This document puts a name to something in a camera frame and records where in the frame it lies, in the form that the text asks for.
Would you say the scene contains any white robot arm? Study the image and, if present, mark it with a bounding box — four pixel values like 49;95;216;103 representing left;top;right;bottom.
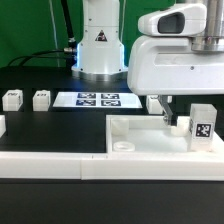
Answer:
72;0;224;102

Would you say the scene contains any white marker sheet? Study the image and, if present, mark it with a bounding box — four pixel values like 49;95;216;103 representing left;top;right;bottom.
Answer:
53;92;142;109

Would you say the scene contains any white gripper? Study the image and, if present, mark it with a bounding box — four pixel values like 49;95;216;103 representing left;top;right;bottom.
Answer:
127;36;224;126

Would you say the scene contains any white square table top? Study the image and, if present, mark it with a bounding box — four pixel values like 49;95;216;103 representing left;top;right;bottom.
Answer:
106;115;224;157

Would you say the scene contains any white U-shaped fence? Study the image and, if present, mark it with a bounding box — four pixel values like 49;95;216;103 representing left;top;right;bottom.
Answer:
0;114;224;181

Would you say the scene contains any black cable bundle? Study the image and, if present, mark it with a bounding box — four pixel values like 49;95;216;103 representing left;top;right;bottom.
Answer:
7;0;78;68

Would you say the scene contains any white thin cable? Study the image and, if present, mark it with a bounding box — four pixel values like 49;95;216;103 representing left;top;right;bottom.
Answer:
48;0;61;68

